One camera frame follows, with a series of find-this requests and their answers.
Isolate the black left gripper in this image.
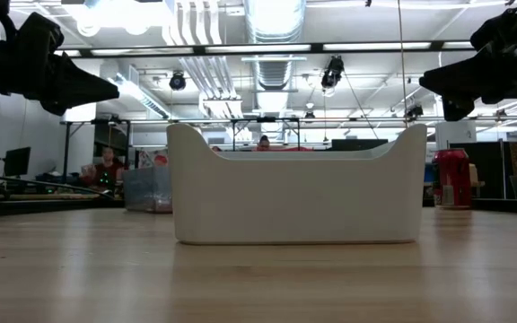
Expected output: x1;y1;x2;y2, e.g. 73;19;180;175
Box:
0;0;121;118

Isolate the clear grey plastic bin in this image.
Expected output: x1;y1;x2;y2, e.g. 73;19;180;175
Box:
122;164;173;214

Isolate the silver ventilation duct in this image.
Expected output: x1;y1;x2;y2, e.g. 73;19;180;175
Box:
242;0;307;91

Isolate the thin hanging cable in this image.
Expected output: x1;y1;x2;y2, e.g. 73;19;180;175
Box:
396;0;408;141

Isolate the wide black screen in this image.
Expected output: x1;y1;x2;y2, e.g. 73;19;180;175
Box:
330;138;390;152

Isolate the black hanging spotlight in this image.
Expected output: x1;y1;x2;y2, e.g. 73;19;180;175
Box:
320;54;346;90
405;103;425;120
169;71;187;92

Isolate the thin black rod red tip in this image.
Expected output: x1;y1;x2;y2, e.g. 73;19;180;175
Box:
0;166;116;201

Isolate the black partition panel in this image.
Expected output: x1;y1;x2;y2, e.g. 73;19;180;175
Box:
449;141;506;201

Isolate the white plastic bin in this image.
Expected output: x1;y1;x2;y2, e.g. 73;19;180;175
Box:
166;122;428;245

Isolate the red soda can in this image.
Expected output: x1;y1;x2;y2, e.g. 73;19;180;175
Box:
432;147;473;210

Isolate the long black ceiling light bar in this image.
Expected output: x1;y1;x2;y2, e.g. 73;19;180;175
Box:
54;39;475;59

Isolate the black computer monitor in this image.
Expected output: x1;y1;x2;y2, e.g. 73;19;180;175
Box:
3;146;32;177

